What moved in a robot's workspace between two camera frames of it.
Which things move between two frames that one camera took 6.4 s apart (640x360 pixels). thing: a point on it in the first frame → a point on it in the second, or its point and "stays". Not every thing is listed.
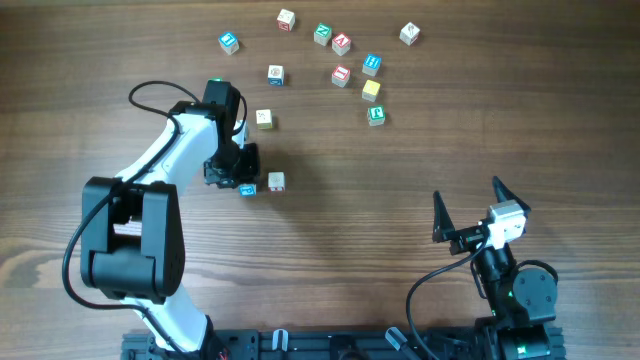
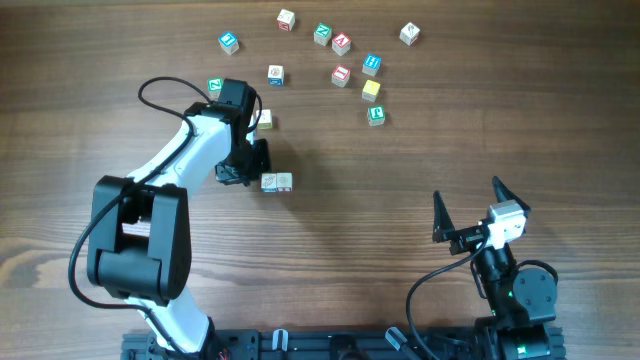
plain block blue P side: (247, 190) → (268, 182)
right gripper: (444, 230) stays
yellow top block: (370, 91) stays
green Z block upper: (322, 34) stays
